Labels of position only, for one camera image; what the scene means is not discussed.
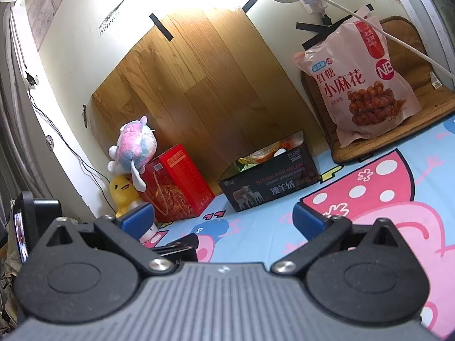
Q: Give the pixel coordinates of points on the clear cake packet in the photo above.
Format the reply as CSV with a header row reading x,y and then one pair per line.
x,y
261,157

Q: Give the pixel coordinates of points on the red gift box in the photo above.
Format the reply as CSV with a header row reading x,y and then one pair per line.
x,y
177,184

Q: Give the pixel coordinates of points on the cartoon pig bed sheet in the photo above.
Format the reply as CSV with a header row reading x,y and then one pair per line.
x,y
256,227

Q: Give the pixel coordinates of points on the pastel plush toy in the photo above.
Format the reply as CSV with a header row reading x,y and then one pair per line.
x,y
133,142

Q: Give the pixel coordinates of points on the pink snack bag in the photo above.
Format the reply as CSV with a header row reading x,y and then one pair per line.
x,y
366,88

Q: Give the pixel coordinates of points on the wooden board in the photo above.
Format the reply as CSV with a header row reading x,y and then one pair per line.
x,y
213,96

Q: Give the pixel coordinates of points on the yellow duck plush toy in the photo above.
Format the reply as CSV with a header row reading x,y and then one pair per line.
x,y
122,188

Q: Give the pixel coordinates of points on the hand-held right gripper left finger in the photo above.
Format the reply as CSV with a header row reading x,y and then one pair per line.
x,y
137,216

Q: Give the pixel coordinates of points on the black tape strip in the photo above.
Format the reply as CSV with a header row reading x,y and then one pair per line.
x,y
161,26
320,39
84,116
314,27

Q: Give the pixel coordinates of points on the grey curtain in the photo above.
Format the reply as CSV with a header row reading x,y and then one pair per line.
x,y
14,131

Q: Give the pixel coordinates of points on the grey window frame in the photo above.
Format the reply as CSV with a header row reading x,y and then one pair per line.
x,y
426,14

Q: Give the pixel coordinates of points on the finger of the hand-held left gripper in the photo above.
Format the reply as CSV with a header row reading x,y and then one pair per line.
x,y
185,247

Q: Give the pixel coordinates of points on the white enamel mug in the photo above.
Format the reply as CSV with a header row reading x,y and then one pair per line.
x,y
149,233

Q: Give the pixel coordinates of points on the brown seat cushion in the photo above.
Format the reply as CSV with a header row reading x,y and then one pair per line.
x,y
437,104

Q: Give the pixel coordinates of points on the wall paper sheet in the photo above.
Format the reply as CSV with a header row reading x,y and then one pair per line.
x,y
49,3

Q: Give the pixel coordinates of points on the black cardboard box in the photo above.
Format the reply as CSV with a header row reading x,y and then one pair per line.
x,y
277,184

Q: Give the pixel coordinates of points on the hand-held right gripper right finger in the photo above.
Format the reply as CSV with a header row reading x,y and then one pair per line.
x,y
307,216

